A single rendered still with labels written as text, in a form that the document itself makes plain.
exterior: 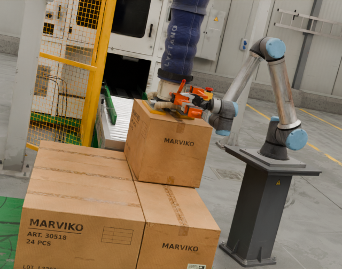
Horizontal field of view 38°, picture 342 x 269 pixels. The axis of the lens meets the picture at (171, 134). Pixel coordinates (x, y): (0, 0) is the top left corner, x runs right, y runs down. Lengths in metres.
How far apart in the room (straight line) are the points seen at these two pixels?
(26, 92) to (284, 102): 2.16
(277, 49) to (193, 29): 0.53
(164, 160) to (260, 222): 0.89
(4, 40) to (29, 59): 8.12
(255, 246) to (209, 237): 1.03
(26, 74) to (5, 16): 8.24
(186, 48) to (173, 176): 0.80
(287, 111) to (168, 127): 0.77
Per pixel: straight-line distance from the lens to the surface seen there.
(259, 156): 3.43
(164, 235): 2.58
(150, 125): 2.97
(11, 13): 12.47
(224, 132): 3.11
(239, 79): 3.23
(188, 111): 2.66
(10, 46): 12.38
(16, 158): 4.46
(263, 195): 3.47
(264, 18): 6.77
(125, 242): 2.57
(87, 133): 4.43
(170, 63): 3.17
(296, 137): 3.29
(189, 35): 3.16
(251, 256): 3.66
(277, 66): 3.16
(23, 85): 4.31
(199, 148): 3.09
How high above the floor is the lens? 1.53
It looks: 13 degrees down
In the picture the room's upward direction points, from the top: 12 degrees clockwise
